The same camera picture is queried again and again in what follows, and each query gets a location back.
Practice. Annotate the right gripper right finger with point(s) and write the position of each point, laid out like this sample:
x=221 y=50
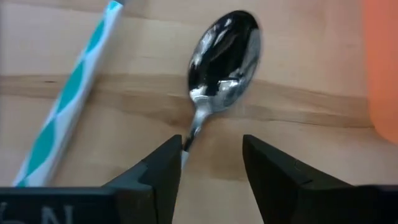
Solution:
x=280 y=193

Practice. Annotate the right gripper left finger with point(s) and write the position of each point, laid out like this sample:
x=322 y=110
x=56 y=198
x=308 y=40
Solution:
x=155 y=186

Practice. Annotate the orange plastic bin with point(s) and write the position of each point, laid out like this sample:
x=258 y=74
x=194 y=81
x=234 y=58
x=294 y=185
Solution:
x=382 y=62

